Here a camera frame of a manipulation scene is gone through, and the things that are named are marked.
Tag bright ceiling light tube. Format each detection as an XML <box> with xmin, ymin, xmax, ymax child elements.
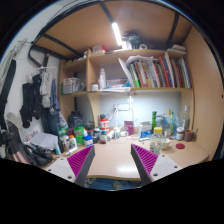
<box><xmin>111</xmin><ymin>22</ymin><xmax>124</xmax><ymax>47</ymax></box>

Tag pink box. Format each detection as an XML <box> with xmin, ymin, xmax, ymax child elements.
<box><xmin>123</xmin><ymin>120</ymin><xmax>135</xmax><ymax>136</ymax></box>

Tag white wall power outlet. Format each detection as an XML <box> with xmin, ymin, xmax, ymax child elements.
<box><xmin>113</xmin><ymin>103</ymin><xmax>131</xmax><ymax>113</ymax></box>

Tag tall clear glass bottle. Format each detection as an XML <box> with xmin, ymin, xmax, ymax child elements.
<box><xmin>181</xmin><ymin>105</ymin><xmax>191</xmax><ymax>132</ymax></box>

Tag red and white canister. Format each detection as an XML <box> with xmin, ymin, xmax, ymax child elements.
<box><xmin>99</xmin><ymin>118</ymin><xmax>110</xmax><ymax>135</ymax></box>

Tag blue and white box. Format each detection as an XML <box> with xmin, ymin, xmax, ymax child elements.
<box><xmin>139</xmin><ymin>120</ymin><xmax>153</xmax><ymax>139</ymax></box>

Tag blue gold-capped bottle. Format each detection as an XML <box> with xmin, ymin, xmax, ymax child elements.
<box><xmin>165</xmin><ymin>109</ymin><xmax>175</xmax><ymax>136</ymax></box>

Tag dark hanging clothes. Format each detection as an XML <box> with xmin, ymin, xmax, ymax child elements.
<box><xmin>19</xmin><ymin>66</ymin><xmax>62</xmax><ymax>130</ymax></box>

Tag wooden shelf unit with books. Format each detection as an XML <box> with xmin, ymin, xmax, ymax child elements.
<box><xmin>59</xmin><ymin>46</ymin><xmax>195</xmax><ymax>101</ymax></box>

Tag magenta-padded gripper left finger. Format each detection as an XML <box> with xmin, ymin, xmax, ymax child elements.
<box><xmin>45</xmin><ymin>144</ymin><xmax>96</xmax><ymax>188</ymax></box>

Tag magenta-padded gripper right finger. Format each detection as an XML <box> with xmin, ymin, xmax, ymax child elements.
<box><xmin>130</xmin><ymin>143</ymin><xmax>184</xmax><ymax>187</ymax></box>

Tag white-lidded brown jar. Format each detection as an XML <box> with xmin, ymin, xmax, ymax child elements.
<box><xmin>175</xmin><ymin>126</ymin><xmax>186</xmax><ymax>141</ymax></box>

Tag black and pink backpack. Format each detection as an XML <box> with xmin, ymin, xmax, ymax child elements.
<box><xmin>0</xmin><ymin>121</ymin><xmax>54</xmax><ymax>168</ymax></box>

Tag green packet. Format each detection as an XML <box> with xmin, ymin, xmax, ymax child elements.
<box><xmin>73</xmin><ymin>125</ymin><xmax>86</xmax><ymax>146</ymax></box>

